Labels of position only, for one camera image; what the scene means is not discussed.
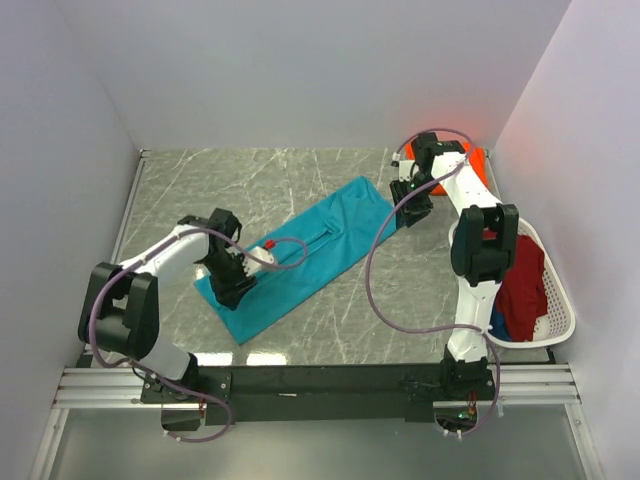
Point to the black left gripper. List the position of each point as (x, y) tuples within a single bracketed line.
[(228, 291)]

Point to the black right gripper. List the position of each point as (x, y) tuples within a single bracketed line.
[(412, 212)]

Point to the teal polo shirt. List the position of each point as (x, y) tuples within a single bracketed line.
[(317, 246)]

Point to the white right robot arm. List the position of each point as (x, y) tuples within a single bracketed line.
[(482, 246)]

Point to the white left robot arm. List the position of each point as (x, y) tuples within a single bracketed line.
[(121, 308)]

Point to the folded orange t shirt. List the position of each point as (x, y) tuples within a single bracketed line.
[(475, 160)]

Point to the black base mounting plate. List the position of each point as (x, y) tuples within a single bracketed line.
[(308, 393)]

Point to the dark red shirt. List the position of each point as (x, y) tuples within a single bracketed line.
[(522, 296)]

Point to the blue shirt in basket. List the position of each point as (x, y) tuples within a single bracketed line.
[(498, 326)]

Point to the white laundry basket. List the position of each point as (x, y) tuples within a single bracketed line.
[(555, 300)]

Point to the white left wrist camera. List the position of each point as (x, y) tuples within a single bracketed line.
[(258, 260)]

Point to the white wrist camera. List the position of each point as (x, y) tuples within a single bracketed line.
[(404, 166), (258, 260)]

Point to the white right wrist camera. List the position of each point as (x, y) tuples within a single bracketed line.
[(404, 166)]

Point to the aluminium frame rail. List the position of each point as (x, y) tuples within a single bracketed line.
[(93, 388)]

